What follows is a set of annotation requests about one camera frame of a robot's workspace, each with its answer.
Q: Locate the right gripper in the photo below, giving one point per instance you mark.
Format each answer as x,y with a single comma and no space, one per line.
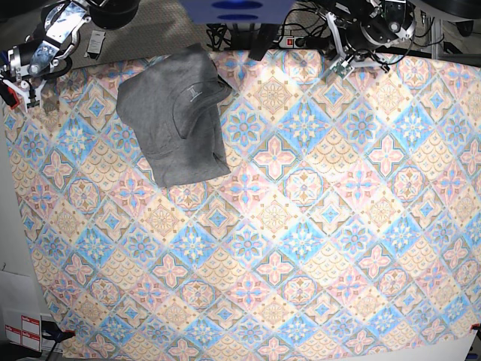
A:
20,56

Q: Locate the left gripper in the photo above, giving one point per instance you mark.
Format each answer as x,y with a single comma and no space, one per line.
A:
373,33

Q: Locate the grey T-shirt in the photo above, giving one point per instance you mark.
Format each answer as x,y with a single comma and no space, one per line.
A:
172,108

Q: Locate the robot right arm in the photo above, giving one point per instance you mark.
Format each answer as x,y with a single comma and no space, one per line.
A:
58,35

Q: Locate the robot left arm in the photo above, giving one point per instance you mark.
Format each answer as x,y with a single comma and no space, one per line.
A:
395,11

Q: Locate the red black clamp left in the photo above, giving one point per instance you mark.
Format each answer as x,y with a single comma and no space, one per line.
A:
8,95

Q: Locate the white power strip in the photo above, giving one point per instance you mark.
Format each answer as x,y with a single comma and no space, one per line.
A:
304,42

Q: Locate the patterned colourful tablecloth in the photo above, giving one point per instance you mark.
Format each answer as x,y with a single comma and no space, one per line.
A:
349,224

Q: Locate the white cardboard box red labels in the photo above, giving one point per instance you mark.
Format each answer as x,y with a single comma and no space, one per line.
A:
20,311

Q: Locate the black orange clamp bottom left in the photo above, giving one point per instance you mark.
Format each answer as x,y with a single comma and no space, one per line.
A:
52,332

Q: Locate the blue clamp handle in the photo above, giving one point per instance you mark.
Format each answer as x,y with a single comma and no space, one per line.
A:
5,62

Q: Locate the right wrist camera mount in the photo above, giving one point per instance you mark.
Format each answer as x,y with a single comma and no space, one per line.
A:
30,94

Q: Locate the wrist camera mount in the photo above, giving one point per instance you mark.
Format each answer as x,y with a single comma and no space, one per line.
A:
348,60
30,94

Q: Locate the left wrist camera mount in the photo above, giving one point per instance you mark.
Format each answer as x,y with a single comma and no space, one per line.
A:
348,60

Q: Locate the black centre post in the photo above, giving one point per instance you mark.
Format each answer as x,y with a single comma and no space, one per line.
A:
263,41

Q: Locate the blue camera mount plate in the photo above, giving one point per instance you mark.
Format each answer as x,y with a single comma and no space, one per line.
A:
237,11

